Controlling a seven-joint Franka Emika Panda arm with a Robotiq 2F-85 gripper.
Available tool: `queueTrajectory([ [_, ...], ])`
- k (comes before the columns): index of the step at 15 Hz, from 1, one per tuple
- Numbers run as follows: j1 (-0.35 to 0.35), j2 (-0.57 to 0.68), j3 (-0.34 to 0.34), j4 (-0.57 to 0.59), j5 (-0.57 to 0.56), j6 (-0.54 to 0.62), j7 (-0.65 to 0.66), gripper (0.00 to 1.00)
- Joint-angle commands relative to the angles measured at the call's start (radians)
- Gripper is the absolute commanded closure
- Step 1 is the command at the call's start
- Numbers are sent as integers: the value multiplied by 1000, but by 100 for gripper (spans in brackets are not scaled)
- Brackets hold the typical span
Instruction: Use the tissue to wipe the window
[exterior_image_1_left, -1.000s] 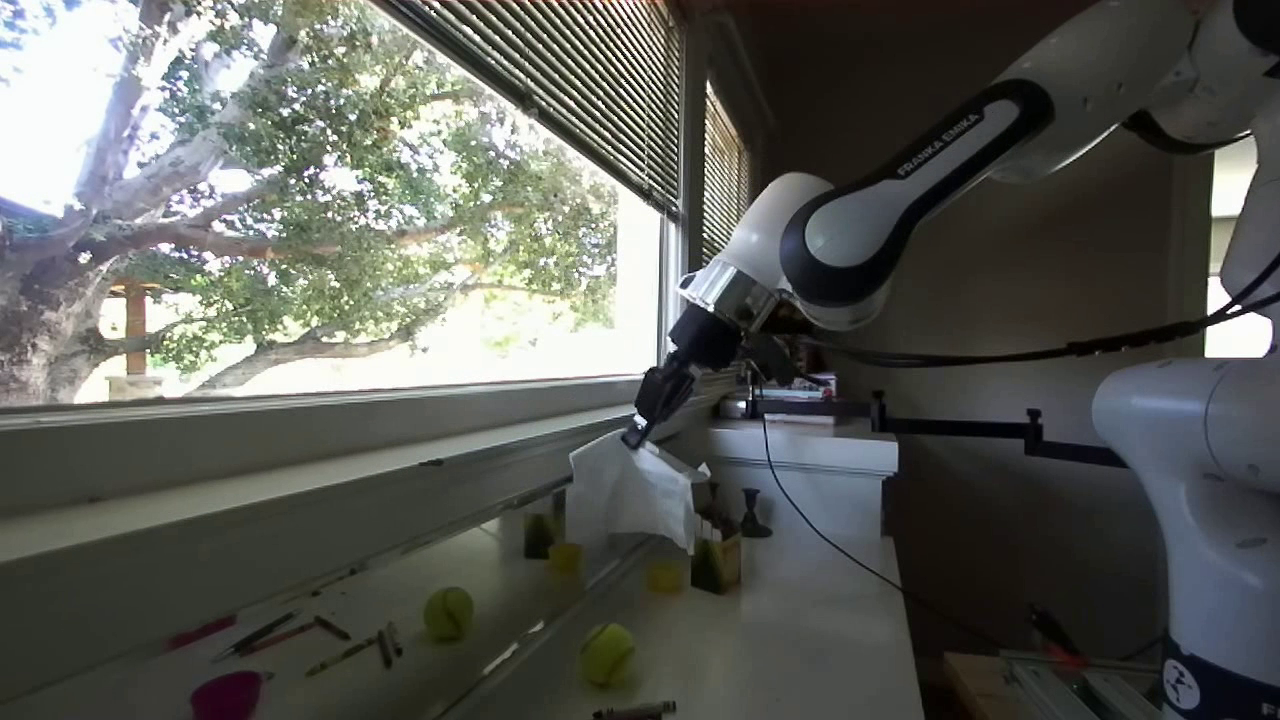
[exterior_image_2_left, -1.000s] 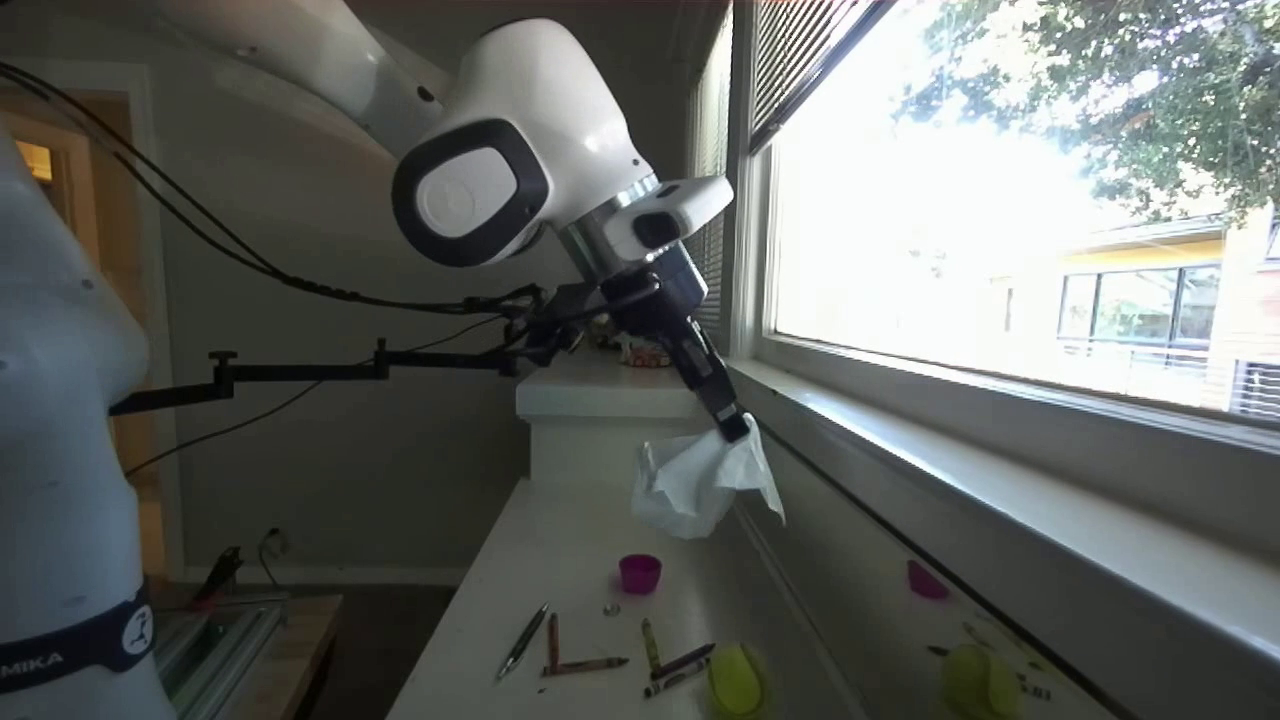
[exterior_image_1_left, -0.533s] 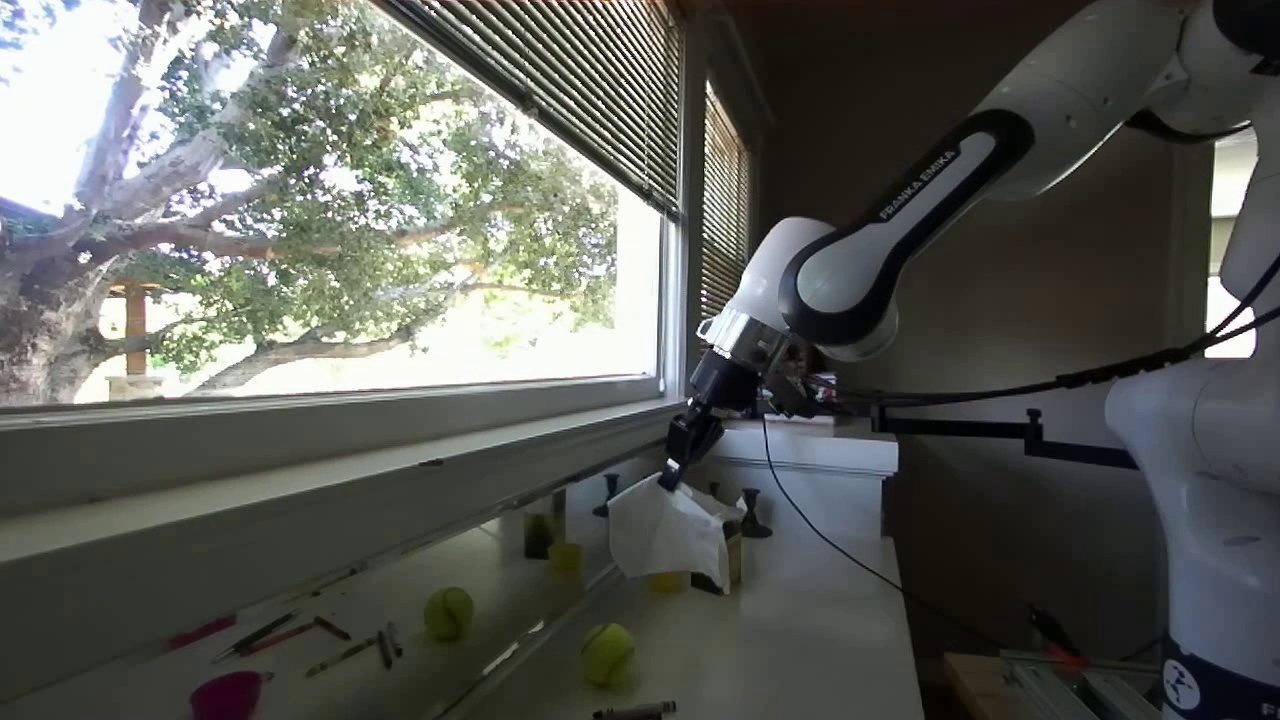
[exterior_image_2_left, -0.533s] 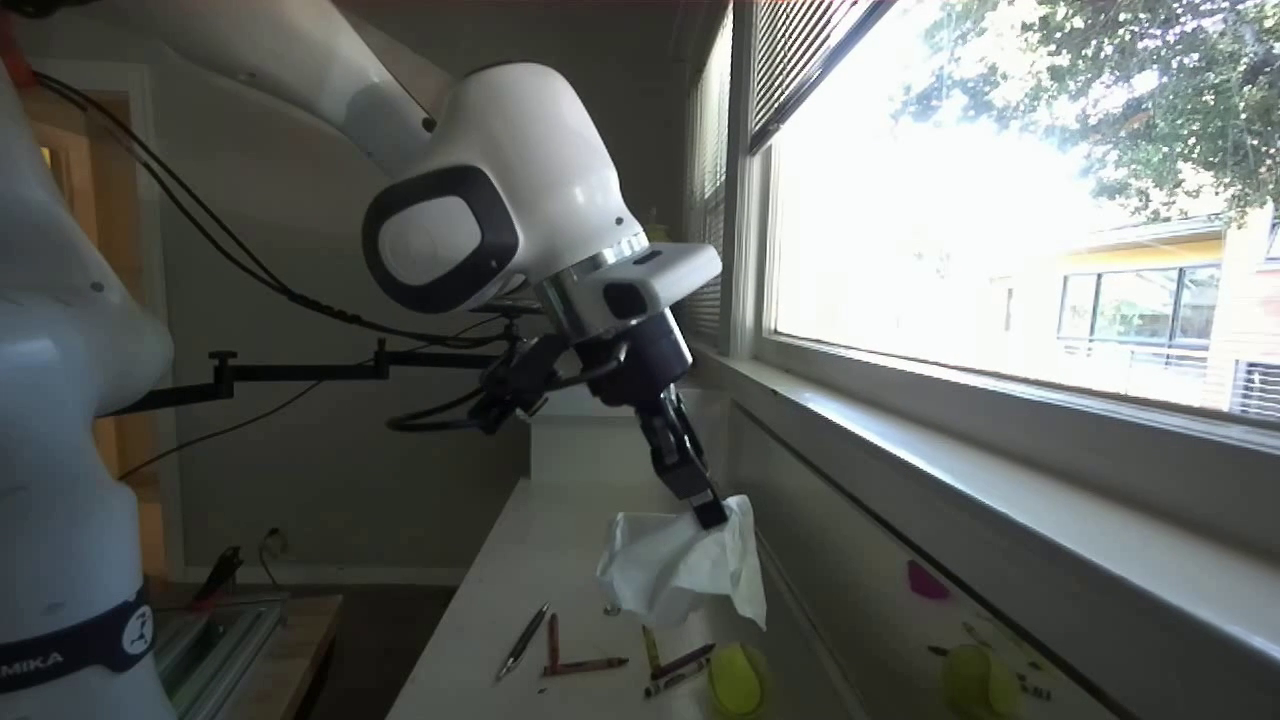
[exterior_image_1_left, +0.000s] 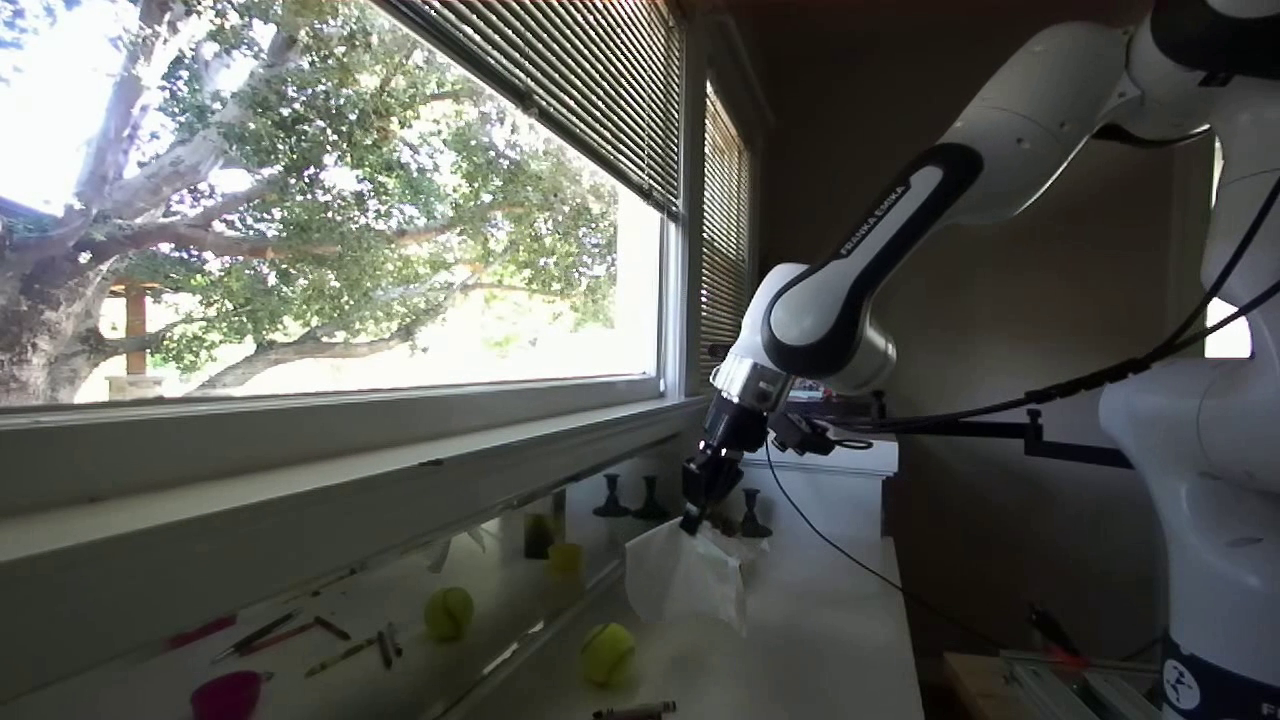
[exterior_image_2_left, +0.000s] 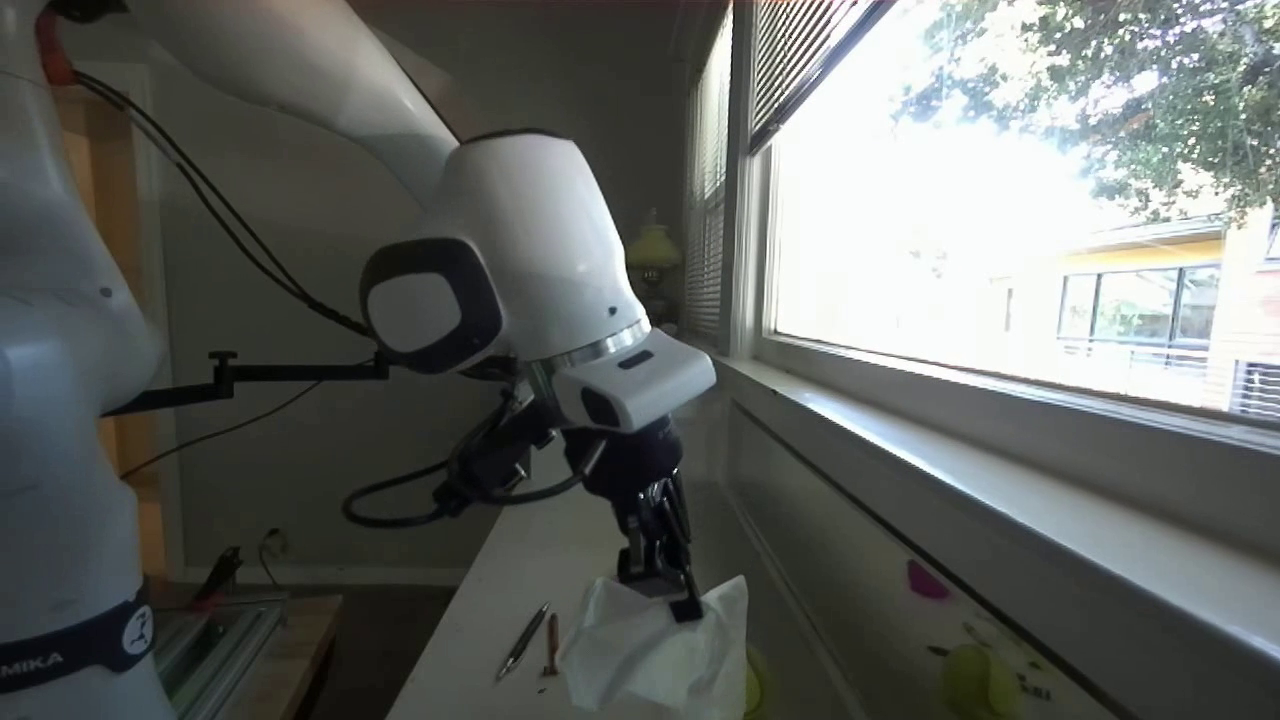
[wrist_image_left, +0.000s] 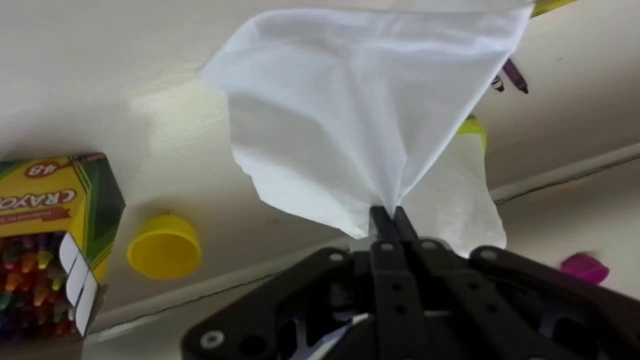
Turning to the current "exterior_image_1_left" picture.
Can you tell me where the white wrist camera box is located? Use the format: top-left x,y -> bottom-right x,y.
717,361 -> 790,411

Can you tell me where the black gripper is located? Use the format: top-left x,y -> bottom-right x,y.
681,399 -> 767,537

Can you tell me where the window blind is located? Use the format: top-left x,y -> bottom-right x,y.
371,0 -> 761,352

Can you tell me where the white tissue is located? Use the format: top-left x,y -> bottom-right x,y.
624,522 -> 749,629

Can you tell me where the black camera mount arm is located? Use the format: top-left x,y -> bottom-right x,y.
772,403 -> 1134,473

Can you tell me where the green ball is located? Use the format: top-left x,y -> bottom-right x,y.
581,625 -> 637,689

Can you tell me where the black candle holder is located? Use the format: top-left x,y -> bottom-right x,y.
735,488 -> 772,540

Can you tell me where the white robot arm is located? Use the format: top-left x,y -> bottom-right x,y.
683,0 -> 1280,720

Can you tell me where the magenta small cup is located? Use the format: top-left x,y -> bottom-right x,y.
186,672 -> 263,720

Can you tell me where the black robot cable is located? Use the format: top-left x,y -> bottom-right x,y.
757,171 -> 1280,597

